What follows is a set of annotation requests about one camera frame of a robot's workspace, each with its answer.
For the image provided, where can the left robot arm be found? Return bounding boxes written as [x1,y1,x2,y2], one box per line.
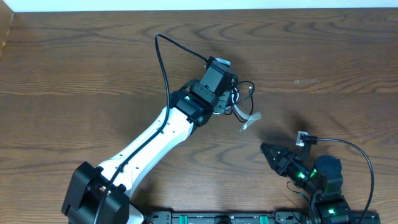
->
[62,57,238,223]

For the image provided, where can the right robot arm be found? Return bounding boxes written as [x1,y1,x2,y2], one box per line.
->
[261,143,356,224]

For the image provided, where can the clear tape piece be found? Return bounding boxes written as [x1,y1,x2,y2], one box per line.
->
[234,105,262,132]

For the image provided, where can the white cable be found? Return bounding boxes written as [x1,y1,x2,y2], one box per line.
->
[228,88,249,118]

